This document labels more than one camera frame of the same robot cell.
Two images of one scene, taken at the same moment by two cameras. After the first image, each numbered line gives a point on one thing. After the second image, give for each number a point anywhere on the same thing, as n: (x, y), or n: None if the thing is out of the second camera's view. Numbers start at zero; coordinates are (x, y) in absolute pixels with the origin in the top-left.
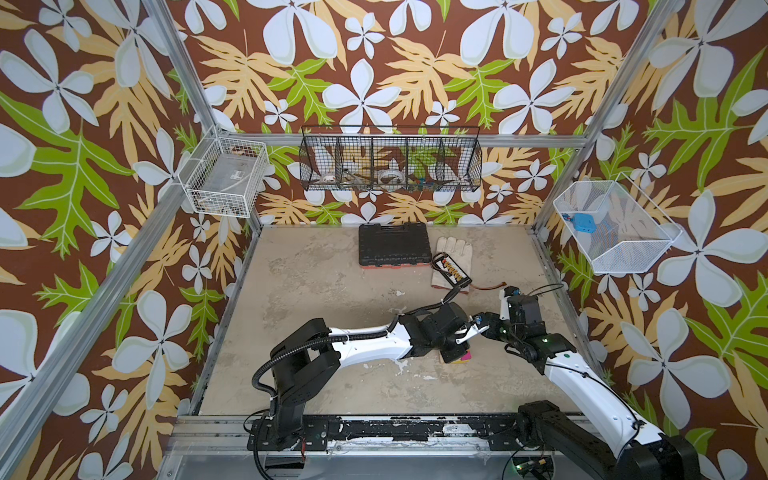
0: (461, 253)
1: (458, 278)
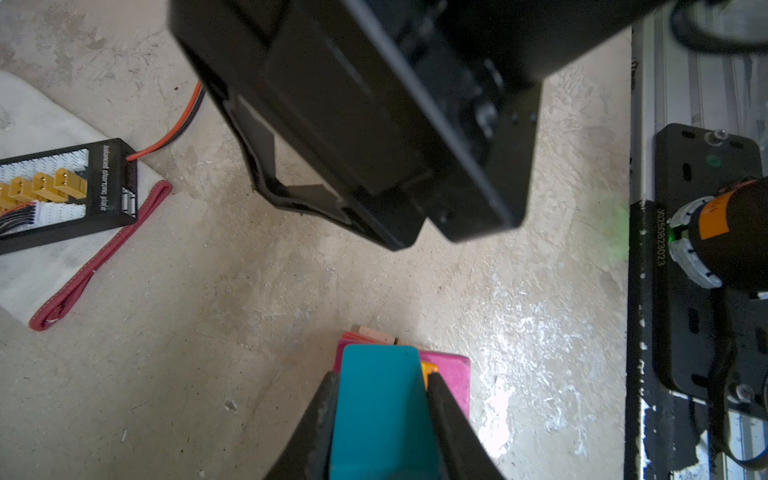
0: (37, 281)
1: (65, 193)
